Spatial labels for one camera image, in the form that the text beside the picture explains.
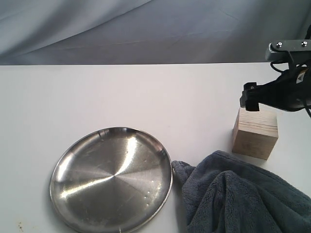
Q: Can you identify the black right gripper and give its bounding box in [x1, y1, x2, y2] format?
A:
[240, 66, 311, 112]

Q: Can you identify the light wooden cube block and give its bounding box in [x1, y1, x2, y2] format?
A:
[232, 108, 278, 160]

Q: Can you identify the grey-blue fleece cloth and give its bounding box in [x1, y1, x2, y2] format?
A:
[172, 150, 311, 233]

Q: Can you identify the round stainless steel plate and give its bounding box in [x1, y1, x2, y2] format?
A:
[49, 127, 173, 233]

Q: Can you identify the grey fabric backdrop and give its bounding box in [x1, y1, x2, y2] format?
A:
[0, 0, 311, 65]

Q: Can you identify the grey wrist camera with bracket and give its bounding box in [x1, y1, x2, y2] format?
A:
[265, 39, 311, 68]

